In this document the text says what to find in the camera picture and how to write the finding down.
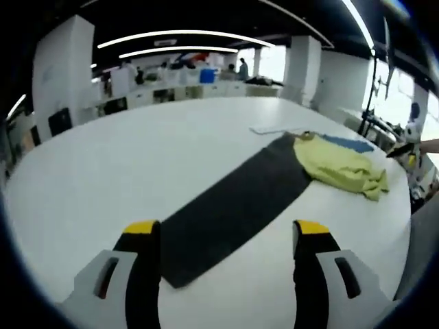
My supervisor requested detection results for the short curved ceiling light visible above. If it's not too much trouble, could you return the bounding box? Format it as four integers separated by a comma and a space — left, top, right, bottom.
119, 45, 239, 60

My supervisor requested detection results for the black camera stand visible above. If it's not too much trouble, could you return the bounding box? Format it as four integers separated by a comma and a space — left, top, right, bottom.
356, 16, 396, 138

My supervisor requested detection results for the white appliance cabinet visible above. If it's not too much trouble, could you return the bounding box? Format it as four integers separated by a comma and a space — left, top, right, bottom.
111, 66, 138, 98

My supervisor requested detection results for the yellow and blue garment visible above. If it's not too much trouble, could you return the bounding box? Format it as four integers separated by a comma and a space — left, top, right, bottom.
291, 130, 391, 203

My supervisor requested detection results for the white lab counter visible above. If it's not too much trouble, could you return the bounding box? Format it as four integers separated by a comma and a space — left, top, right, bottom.
82, 81, 286, 114

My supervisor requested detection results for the long curved ceiling light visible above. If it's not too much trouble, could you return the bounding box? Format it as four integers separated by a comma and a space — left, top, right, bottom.
97, 29, 277, 49

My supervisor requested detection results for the white square pillar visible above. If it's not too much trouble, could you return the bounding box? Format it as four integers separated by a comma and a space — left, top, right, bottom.
289, 35, 324, 107
32, 15, 96, 138

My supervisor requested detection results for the blue box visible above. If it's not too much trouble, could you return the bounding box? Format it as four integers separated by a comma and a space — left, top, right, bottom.
199, 68, 219, 84

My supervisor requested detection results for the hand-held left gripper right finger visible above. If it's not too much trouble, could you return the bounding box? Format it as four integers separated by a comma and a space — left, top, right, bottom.
292, 219, 402, 329

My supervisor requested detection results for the black office chair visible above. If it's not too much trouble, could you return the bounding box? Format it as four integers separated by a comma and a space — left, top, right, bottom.
47, 107, 73, 138

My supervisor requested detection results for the black template mat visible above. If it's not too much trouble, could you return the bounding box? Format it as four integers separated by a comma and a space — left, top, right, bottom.
159, 133, 313, 289

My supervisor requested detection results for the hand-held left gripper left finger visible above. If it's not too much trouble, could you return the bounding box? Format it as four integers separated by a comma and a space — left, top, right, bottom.
56, 220, 163, 329

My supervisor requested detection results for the grey chair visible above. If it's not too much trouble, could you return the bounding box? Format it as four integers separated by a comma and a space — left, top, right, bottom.
393, 201, 439, 304

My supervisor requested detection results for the straight ceiling light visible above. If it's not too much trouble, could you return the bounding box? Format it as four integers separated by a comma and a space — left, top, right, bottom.
342, 0, 377, 56

